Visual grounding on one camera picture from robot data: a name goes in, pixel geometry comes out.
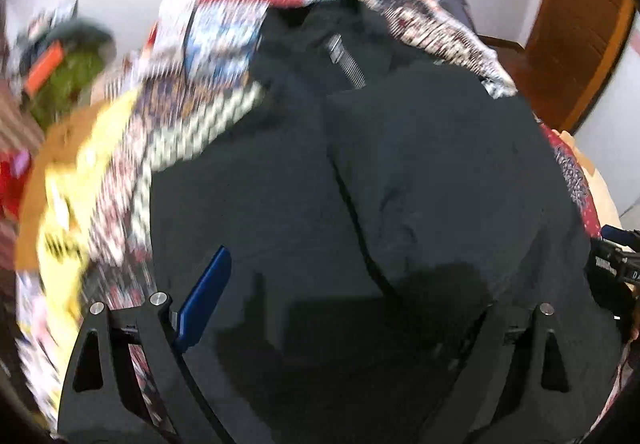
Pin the green cloth bundle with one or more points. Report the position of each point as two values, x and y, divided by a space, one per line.
70 73

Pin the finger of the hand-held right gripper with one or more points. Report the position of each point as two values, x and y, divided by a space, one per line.
620 235

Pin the patchwork printed blanket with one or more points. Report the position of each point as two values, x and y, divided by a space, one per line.
225 38

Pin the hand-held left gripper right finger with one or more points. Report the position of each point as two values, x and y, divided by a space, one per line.
530 349

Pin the tan cloth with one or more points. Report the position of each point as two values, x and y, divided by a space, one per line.
55 148

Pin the wooden door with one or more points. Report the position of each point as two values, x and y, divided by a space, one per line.
575 23

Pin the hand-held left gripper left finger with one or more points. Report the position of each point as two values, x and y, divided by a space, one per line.
205 301

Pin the black garment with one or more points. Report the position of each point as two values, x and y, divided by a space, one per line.
400 173

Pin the pile of printed packets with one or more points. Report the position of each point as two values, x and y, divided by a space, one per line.
50 21

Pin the orange box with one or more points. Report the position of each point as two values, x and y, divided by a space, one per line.
45 66

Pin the red object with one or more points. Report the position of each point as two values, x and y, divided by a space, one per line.
12 184

